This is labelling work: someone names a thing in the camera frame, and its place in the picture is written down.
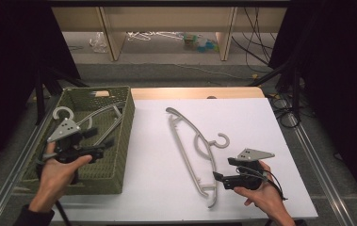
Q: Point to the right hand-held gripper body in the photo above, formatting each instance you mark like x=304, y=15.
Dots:
x=248, y=175

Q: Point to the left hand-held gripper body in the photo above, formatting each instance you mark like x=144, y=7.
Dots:
x=69, y=147

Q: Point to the green woven basket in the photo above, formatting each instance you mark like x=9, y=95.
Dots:
x=104, y=169

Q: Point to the grey plastic clothes hanger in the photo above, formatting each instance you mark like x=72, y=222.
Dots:
x=62, y=109
x=198, y=147
x=118, y=114

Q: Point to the person's right hand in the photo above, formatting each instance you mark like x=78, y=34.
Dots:
x=267, y=197

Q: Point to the person's left hand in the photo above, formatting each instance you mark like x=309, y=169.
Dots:
x=53, y=179

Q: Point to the white table mat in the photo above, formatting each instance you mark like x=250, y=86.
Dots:
x=248, y=119

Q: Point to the black tripod stand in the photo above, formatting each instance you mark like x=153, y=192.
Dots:
x=41, y=94
x=294, y=91

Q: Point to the clear plastic bag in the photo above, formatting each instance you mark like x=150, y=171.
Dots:
x=98, y=42

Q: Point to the white hangers on floor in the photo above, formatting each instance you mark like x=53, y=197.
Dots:
x=141, y=36

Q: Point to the colourful plastic toys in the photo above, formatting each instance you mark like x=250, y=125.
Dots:
x=201, y=44

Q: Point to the metal floor rail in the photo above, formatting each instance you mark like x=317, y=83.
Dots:
x=12, y=175
x=320, y=169

